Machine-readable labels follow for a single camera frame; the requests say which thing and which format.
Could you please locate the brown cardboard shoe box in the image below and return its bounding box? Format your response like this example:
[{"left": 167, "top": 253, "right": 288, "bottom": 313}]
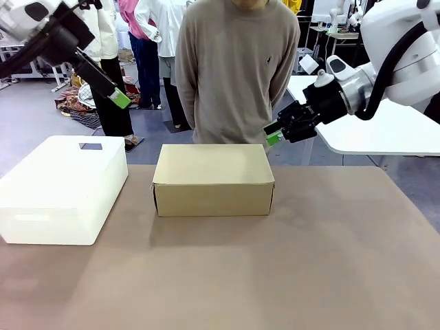
[{"left": 151, "top": 143, "right": 276, "bottom": 218}]

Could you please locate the person in beige sweater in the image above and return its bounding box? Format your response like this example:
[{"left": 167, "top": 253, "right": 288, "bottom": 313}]
[{"left": 175, "top": 0, "right": 302, "bottom": 152}]

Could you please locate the patterned clothes pile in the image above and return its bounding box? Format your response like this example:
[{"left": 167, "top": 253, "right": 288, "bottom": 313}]
[{"left": 54, "top": 74, "right": 142, "bottom": 130}]

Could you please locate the white frame table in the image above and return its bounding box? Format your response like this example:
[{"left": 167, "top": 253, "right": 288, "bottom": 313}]
[{"left": 0, "top": 41, "right": 75, "bottom": 93}]

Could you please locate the background desk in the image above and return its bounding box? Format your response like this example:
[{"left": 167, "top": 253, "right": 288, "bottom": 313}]
[{"left": 302, "top": 20, "right": 362, "bottom": 69}]

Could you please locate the person in black clothes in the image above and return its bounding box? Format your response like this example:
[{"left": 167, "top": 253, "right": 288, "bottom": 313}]
[{"left": 423, "top": 98, "right": 440, "bottom": 125}]

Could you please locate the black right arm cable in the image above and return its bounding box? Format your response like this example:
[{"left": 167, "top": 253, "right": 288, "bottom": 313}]
[{"left": 357, "top": 19, "right": 436, "bottom": 121}]

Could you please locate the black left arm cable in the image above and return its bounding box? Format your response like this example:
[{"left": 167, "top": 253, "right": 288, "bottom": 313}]
[{"left": 0, "top": 29, "right": 52, "bottom": 79}]

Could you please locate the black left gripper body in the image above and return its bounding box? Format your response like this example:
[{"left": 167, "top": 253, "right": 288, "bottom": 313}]
[{"left": 43, "top": 13, "right": 117, "bottom": 100}]

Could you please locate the white cube shelf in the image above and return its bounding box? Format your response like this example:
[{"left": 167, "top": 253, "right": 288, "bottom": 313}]
[{"left": 292, "top": 47, "right": 316, "bottom": 75}]

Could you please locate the yellow garment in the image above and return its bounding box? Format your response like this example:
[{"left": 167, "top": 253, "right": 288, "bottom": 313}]
[{"left": 281, "top": 0, "right": 303, "bottom": 14}]

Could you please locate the white plastic storage box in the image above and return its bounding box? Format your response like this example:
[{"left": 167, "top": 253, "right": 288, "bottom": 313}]
[{"left": 0, "top": 135, "right": 129, "bottom": 246}]

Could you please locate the person in pink top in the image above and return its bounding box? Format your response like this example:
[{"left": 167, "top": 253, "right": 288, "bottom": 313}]
[{"left": 118, "top": 0, "right": 162, "bottom": 110}]

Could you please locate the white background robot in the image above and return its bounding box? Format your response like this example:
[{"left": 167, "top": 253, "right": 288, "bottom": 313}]
[{"left": 328, "top": 0, "right": 362, "bottom": 35}]

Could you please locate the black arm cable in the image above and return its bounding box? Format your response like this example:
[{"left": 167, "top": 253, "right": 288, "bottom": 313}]
[
  {"left": 357, "top": 19, "right": 436, "bottom": 121},
  {"left": 0, "top": 29, "right": 52, "bottom": 79}
]

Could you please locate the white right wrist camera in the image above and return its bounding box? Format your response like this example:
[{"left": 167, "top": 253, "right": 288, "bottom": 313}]
[{"left": 298, "top": 54, "right": 335, "bottom": 89}]

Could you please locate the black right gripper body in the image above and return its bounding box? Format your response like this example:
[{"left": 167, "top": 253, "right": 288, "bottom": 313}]
[{"left": 295, "top": 81, "right": 349, "bottom": 142}]

